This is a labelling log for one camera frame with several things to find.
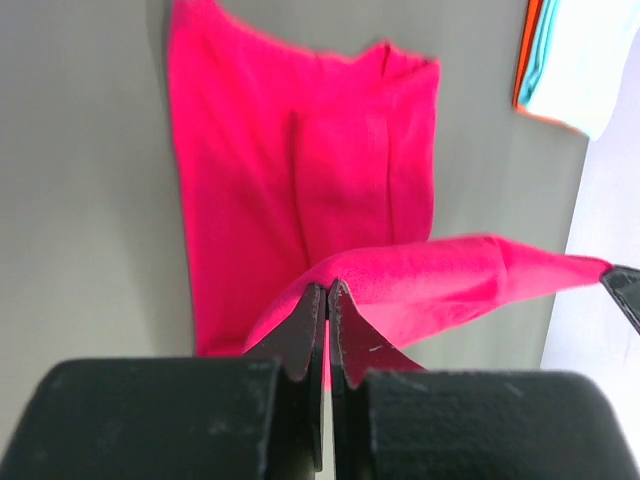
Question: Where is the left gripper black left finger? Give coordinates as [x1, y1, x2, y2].
[1, 284, 327, 479]

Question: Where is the folded orange t shirt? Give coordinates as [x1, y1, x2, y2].
[512, 1, 592, 136]

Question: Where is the red t shirt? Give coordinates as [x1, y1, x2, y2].
[168, 1, 610, 356]

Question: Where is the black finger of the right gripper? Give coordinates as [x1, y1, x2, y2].
[600, 265, 640, 334]

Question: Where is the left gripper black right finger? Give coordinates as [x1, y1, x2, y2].
[328, 281, 639, 479]

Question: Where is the folded light blue t shirt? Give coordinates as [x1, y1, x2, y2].
[513, 1, 639, 140]

